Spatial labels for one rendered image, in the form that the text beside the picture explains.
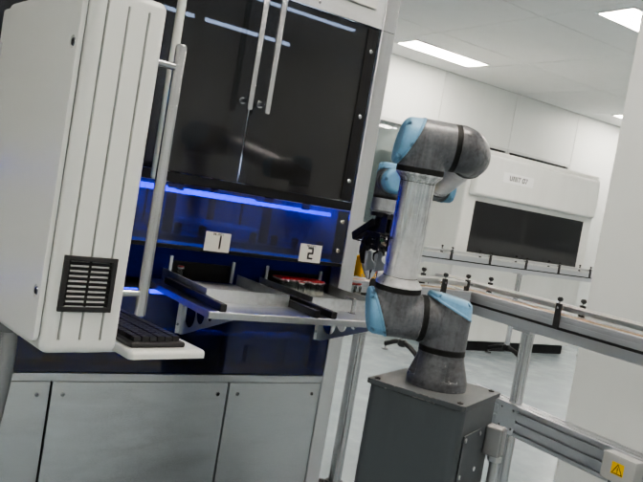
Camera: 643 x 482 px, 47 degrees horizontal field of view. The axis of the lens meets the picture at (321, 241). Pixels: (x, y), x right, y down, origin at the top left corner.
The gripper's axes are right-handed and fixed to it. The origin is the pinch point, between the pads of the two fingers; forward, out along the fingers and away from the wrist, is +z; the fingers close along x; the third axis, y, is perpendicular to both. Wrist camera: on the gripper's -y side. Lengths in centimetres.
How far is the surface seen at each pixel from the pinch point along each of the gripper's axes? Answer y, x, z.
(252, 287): -19.7, -29.0, 9.9
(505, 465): -6, 86, 69
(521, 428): 0, 84, 52
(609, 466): 42, 79, 49
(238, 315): 17, -51, 12
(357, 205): -23.2, 8.1, -21.1
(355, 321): 16.8, -14.2, 11.7
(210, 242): -23.0, -44.1, -2.3
